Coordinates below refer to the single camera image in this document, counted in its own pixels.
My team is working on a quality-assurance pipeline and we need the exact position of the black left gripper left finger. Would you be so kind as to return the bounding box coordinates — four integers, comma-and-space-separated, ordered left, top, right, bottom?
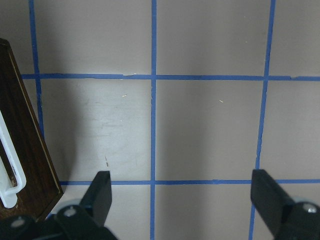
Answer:
56, 170, 112, 228

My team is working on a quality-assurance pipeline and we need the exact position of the white plastic drawer handle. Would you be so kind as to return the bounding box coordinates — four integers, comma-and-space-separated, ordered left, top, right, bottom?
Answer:
0, 109, 27, 209

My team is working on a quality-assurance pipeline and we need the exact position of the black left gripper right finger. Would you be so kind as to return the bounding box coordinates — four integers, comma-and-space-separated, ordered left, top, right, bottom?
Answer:
250, 169, 320, 240

